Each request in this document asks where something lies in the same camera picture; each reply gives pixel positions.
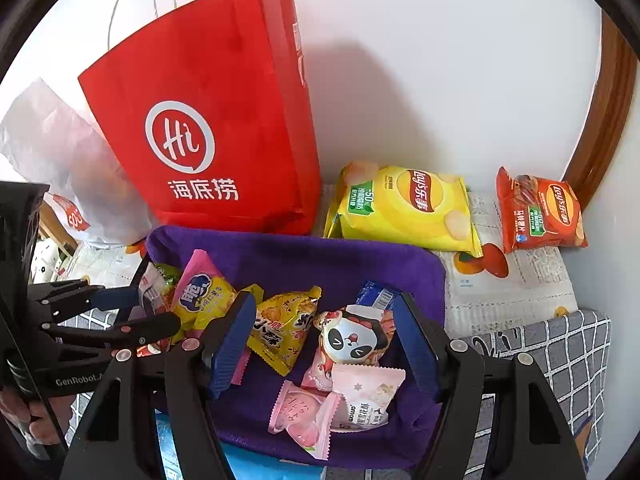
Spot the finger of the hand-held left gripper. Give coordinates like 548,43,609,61
44,311,182,350
27,280,142,322

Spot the white dotted pillow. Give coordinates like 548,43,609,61
29,239,67,287

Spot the grey plastic shopping bag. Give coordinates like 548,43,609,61
0,77,162,249

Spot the white fruit print cloth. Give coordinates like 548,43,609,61
64,184,582,342

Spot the orange chips bag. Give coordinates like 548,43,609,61
495,165,589,255

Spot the small blue snack packet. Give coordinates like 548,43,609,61
355,279,404,314

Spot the person's left hand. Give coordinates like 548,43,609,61
0,389,68,447

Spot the green snack packet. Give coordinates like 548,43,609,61
150,262,184,307

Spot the yellow triangular snack packet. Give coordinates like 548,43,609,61
247,285,324,378

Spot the wooden bed headboard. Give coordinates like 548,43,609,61
36,199,79,252

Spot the small pink snack packet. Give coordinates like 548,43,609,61
301,347,336,392

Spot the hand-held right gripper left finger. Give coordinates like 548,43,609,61
59,290,259,480

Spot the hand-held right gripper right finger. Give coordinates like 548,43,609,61
390,292,587,480

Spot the yellow chips bag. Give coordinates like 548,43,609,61
323,160,484,259

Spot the grey checked blanket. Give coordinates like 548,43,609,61
64,305,614,477

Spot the red snack packet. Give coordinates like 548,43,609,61
134,339,174,357

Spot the white and pink snack packet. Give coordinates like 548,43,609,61
331,362,407,432

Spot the brown wooden door frame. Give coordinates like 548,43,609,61
562,9,639,202

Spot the panda print snack packet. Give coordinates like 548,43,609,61
313,305,396,367

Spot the yellow and pink snack bag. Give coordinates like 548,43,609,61
169,249,264,342

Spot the pink round cake packet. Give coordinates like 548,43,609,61
267,379,344,462

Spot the red paper bag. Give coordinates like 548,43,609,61
77,0,322,237

